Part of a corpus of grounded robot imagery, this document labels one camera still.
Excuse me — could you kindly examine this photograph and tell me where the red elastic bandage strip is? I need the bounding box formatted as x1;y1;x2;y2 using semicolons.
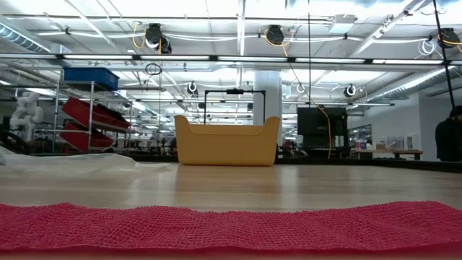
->
0;201;462;256

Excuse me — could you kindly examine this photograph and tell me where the clear plastic zip bag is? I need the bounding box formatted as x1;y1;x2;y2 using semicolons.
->
0;144;174;175

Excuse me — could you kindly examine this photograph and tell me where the yellow plastic bin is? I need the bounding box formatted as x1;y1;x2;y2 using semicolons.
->
174;115;281;168

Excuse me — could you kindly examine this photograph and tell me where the white building column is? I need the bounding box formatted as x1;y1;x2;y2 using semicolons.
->
253;70;283;145

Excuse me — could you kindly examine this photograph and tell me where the long ceiling light bar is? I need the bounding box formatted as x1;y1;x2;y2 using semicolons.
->
0;53;462;66

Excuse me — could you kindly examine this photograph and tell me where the black cabinet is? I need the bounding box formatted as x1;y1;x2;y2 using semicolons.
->
297;107;349;150

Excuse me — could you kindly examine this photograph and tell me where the metal shelf rack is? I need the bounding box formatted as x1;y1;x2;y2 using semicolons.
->
0;70;167;155

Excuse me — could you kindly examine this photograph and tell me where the red storage bin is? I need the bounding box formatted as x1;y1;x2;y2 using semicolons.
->
61;96;131;133
59;121;115;152

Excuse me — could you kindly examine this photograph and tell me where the blue storage bin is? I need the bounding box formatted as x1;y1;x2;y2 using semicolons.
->
63;67;120;92

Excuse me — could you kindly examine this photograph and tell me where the wooden work table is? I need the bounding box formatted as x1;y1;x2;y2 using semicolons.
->
352;148;423;162

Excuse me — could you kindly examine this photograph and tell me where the person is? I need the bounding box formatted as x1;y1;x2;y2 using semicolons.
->
435;105;462;163

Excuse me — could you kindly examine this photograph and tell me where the thin black slanted pole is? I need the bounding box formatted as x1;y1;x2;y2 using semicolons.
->
432;0;457;109

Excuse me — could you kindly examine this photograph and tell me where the yellow hanging cable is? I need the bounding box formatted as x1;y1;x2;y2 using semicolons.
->
265;30;332;160

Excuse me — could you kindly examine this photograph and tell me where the thin black hanging cable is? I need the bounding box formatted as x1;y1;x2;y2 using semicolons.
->
308;0;312;106

